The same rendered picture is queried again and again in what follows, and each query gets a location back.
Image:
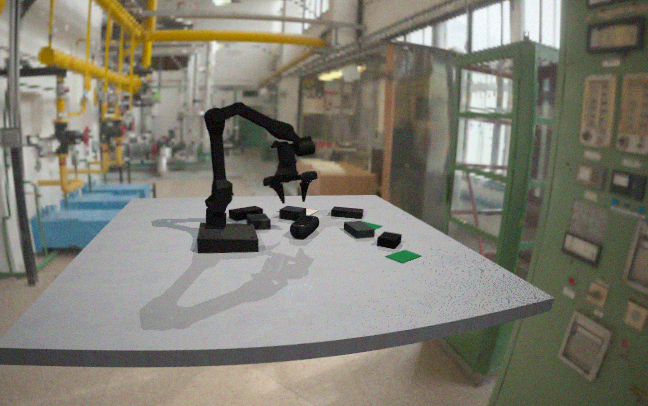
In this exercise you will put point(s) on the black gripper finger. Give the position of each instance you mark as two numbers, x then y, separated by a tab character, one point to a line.
304	187
279	190

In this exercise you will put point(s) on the flat green rectangular card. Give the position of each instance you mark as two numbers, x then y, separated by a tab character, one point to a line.
403	256

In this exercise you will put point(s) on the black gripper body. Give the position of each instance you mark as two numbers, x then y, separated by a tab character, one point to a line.
284	163

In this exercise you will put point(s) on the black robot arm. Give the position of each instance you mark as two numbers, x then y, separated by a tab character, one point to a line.
221	193

